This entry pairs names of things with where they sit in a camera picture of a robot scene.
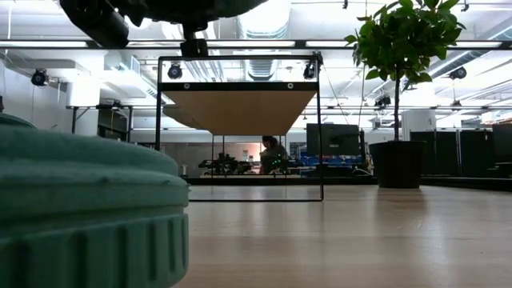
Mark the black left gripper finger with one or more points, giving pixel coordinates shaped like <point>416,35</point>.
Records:
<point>194,47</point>

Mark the background black robot arm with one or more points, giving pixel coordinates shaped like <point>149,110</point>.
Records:
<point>224,164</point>

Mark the black ceiling spotlight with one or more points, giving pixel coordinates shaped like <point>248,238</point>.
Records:
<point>39,78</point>
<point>382,101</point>
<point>458,73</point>

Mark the seated person at robot station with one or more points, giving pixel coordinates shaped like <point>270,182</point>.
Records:
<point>272,154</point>

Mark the black monitor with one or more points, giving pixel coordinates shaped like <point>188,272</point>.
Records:
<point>332,140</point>

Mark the green plant in black pot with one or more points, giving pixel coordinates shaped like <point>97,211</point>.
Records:
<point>400,40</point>

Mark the white column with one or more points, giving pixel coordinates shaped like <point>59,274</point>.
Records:
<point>418,124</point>

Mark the black partition panel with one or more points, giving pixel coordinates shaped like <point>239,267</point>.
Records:
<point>502,148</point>
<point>448,152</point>

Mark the silver ventilation duct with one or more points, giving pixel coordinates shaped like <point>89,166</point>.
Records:
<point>262,68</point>

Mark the wooden shelf with black frame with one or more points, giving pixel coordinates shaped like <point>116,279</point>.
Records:
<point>240,112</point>

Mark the black overhead light rail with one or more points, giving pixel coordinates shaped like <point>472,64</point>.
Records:
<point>300,44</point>

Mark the black metal table frame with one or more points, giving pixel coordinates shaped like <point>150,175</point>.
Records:
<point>344,181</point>

